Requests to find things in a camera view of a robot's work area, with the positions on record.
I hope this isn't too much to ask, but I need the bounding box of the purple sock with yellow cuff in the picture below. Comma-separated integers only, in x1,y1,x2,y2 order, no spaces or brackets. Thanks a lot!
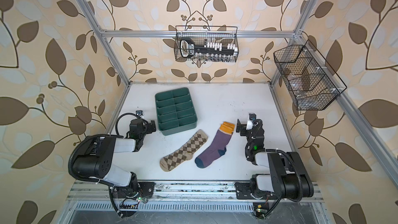
195,122,235,169

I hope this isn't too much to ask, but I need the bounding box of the green plastic divided tray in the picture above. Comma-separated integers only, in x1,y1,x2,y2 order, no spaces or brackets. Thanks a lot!
155,87,198,136

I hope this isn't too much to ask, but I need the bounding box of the beige brown argyle sock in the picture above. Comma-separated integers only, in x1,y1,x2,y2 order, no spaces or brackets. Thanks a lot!
160,130,208,172

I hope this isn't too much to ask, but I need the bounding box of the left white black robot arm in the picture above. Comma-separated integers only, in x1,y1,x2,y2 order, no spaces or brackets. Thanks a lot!
68,111,157,218

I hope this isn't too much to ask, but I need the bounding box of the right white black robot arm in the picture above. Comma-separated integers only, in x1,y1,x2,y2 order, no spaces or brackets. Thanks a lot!
234,114,314,219

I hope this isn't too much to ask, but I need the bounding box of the black white tool in basket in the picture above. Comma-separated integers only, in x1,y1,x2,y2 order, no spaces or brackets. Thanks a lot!
177,38,239,58

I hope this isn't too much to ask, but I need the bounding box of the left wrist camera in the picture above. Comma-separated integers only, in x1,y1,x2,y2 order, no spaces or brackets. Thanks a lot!
135,110,144,118

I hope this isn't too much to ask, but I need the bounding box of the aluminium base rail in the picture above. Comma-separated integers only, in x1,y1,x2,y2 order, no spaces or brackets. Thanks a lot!
66,180,324,214

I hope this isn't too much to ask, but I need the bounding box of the black wire basket right wall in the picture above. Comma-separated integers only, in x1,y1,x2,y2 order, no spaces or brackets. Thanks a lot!
273,40,347,111

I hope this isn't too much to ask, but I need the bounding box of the black wire basket wall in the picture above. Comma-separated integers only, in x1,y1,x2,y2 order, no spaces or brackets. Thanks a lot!
273,40,347,111
172,24,239,63

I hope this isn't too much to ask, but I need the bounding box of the black wire basket back wall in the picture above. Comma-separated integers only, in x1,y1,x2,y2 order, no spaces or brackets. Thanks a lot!
172,24,239,63

